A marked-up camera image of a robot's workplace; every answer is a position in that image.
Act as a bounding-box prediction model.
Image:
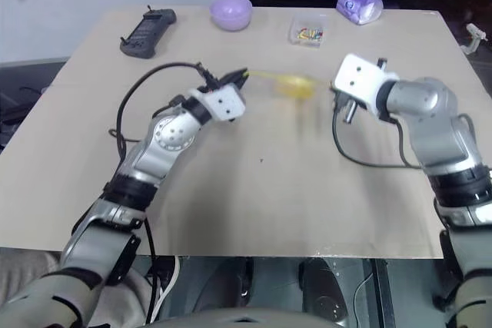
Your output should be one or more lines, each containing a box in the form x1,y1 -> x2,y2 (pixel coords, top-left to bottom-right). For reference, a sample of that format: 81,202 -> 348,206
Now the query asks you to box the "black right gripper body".
331,85 -> 365,126

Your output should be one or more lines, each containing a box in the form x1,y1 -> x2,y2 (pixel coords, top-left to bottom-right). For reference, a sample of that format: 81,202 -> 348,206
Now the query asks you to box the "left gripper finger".
224,68 -> 251,83

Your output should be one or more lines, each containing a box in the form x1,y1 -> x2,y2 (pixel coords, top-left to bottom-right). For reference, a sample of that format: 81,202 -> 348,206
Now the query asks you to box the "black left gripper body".
206,73 -> 247,94

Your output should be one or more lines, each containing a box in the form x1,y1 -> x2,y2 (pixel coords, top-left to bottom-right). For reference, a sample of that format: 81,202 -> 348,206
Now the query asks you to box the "clear yellow-seal zip bag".
245,69 -> 336,101

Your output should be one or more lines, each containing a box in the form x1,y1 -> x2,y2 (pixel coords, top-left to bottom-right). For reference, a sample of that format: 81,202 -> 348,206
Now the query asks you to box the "purple plastic bowl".
208,0 -> 254,31

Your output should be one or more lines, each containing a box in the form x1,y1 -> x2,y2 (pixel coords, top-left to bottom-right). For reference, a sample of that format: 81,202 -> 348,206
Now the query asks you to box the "clear box of coloured bits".
288,13 -> 331,49

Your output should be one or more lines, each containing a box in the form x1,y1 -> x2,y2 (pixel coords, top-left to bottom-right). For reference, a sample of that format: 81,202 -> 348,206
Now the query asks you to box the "dark grey remote controller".
119,5 -> 178,59

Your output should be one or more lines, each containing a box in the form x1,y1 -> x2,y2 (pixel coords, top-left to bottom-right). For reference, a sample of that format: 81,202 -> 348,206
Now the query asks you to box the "white clamp tool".
460,23 -> 491,55

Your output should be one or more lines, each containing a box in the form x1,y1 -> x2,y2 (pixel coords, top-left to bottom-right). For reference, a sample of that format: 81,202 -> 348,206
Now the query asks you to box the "large dark rounded shape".
298,258 -> 350,328

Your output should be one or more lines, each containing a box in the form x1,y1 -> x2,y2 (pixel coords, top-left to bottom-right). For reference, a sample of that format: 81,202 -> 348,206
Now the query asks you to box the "small dark rounded shape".
229,256 -> 255,306

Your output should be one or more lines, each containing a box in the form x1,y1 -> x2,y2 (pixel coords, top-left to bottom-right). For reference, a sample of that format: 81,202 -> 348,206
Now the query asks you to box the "black table leg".
370,258 -> 397,328

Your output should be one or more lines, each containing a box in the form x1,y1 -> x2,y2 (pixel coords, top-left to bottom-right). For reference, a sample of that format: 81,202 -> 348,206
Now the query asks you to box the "dark furniture beside table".
0,56 -> 71,145

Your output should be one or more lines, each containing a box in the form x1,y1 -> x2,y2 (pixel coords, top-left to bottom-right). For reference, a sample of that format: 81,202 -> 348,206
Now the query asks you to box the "black shoe with white sole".
148,254 -> 182,323

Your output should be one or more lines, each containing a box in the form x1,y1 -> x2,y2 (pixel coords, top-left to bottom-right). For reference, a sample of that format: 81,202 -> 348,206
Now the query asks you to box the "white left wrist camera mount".
197,84 -> 248,122

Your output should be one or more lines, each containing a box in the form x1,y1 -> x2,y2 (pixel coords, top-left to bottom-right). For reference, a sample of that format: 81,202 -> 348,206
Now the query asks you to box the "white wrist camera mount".
197,84 -> 248,122
331,53 -> 400,113

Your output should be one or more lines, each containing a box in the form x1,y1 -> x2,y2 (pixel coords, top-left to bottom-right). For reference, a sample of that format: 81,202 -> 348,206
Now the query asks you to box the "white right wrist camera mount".
331,53 -> 400,113

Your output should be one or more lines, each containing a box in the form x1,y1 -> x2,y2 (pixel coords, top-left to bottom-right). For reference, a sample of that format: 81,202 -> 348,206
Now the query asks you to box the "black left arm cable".
108,60 -> 214,161

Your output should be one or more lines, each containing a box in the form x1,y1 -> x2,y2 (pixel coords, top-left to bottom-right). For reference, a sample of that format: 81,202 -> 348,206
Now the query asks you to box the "white floor cable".
353,271 -> 377,306

